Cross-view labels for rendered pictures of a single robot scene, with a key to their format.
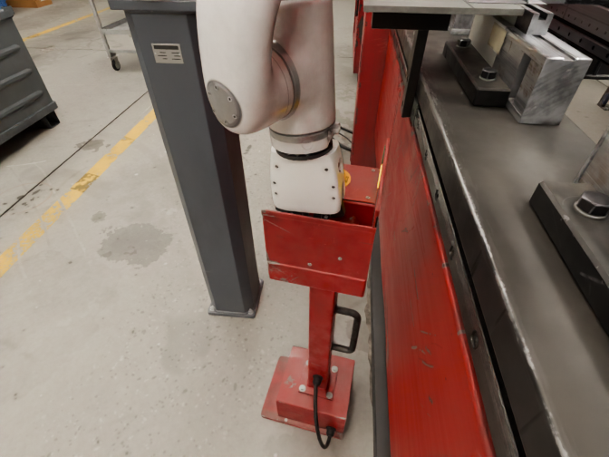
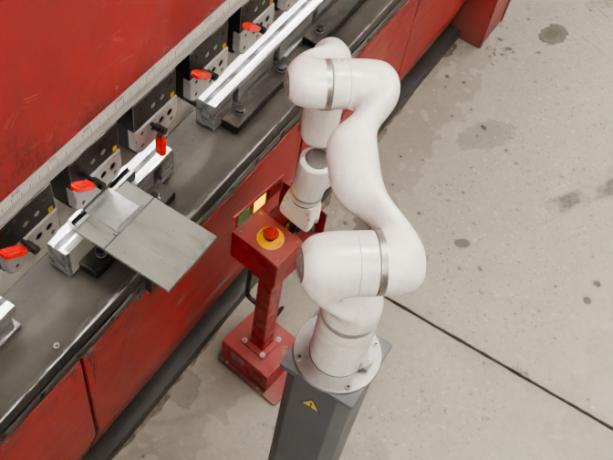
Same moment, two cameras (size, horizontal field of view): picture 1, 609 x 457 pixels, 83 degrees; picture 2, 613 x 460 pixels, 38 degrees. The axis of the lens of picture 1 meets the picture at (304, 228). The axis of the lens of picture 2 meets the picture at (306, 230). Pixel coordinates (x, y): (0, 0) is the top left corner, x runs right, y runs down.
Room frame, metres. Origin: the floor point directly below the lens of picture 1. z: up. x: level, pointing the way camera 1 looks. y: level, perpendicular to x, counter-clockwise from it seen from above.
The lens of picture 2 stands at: (1.72, 0.40, 2.71)
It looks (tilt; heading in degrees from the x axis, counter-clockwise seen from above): 55 degrees down; 196
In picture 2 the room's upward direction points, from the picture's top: 11 degrees clockwise
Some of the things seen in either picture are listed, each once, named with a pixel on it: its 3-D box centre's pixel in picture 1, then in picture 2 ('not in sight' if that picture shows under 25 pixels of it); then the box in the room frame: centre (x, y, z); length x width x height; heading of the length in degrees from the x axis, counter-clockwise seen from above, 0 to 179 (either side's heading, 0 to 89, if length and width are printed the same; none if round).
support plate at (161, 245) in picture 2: (433, 1); (146, 235); (0.77, -0.24, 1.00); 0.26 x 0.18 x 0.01; 83
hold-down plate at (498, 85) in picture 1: (470, 69); (129, 228); (0.72, -0.33, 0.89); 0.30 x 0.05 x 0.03; 173
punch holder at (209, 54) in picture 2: not in sight; (195, 55); (0.38, -0.34, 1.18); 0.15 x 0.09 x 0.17; 173
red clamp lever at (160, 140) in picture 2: not in sight; (158, 139); (0.60, -0.31, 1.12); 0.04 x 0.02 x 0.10; 83
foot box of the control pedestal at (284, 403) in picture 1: (308, 385); (266, 354); (0.46, -0.01, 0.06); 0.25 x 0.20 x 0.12; 76
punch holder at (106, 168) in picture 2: not in sight; (81, 159); (0.77, -0.39, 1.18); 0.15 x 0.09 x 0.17; 173
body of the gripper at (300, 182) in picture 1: (306, 173); (302, 204); (0.41, 0.00, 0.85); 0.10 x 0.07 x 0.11; 76
